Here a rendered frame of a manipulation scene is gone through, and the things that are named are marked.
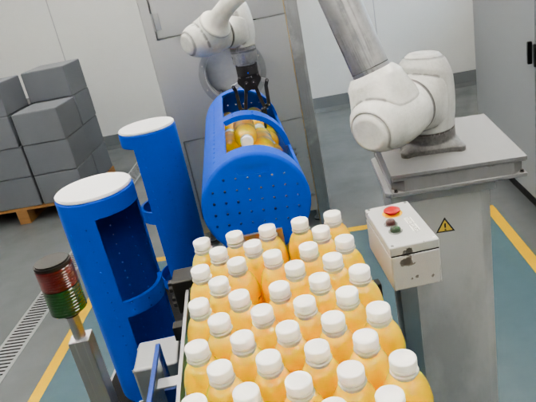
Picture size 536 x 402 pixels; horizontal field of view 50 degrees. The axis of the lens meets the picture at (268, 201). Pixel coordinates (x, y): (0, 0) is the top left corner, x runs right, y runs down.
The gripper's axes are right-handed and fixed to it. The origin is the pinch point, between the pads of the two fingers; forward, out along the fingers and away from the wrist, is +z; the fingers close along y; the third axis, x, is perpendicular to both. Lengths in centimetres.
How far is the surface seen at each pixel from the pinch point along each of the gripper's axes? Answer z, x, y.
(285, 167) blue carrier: -3, 66, -3
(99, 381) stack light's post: 14, 113, 40
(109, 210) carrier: 17, 16, 57
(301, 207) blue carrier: 9, 66, -5
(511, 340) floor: 114, 8, -87
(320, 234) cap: 3, 93, -6
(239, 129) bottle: -5.1, 27.6, 6.5
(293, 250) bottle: 9, 87, -1
